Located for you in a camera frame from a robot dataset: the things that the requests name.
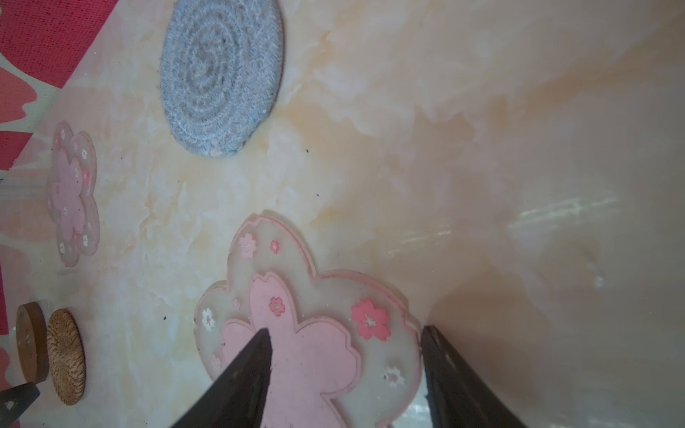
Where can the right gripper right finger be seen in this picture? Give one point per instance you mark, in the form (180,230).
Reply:
(456,395)

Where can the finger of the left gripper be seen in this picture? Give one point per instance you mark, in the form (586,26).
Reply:
(15,401)

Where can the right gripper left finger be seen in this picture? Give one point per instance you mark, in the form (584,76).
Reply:
(238,397)

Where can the pink flower coaster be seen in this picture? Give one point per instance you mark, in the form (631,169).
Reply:
(70,188)
(345,350)

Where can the grey woven round coaster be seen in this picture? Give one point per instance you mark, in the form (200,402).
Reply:
(221,69)

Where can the brown wooden round coaster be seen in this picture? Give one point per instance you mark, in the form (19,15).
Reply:
(31,342)

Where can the woven rattan round coaster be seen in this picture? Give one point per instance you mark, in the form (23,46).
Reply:
(66,357)

